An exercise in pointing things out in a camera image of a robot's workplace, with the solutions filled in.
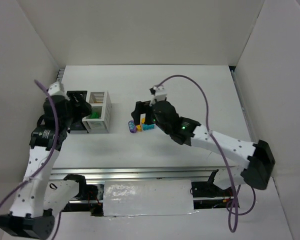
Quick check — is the green square lego brick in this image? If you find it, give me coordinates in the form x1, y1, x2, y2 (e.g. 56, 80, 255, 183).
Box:
93, 112, 100, 119

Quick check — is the purple printed oval lego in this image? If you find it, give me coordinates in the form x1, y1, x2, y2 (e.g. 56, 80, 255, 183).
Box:
128, 120, 137, 134

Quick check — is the yellow half-round lego brick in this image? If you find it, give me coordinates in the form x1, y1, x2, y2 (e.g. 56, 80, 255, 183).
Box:
136, 124, 143, 132

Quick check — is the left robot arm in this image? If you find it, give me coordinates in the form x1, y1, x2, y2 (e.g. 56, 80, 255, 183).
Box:
0, 92, 92, 240

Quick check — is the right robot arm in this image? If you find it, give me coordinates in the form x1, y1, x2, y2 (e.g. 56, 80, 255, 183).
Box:
131, 100, 276, 190

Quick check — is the black slotted container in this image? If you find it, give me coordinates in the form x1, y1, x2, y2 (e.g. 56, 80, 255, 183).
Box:
66, 90, 92, 134

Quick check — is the teal rectangular lego brick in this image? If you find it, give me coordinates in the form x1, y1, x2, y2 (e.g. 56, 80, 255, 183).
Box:
142, 124, 155, 131

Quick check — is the white slotted container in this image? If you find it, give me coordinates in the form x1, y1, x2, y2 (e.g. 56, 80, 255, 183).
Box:
82, 90, 112, 134

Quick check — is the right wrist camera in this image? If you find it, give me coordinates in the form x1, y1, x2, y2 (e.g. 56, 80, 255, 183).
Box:
149, 85, 167, 106

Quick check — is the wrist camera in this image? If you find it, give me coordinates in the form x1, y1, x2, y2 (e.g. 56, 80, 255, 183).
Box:
47, 81, 65, 96
149, 85, 167, 106

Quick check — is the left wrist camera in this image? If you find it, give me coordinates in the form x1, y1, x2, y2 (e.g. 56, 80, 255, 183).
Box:
47, 81, 65, 96

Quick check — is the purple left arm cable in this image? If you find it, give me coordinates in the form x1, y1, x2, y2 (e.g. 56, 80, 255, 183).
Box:
0, 79, 62, 240

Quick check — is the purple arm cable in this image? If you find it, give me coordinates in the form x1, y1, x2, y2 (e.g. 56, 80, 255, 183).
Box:
0, 79, 62, 240
158, 74, 257, 233

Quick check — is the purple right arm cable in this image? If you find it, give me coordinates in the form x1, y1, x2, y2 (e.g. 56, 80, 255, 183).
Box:
158, 74, 257, 233

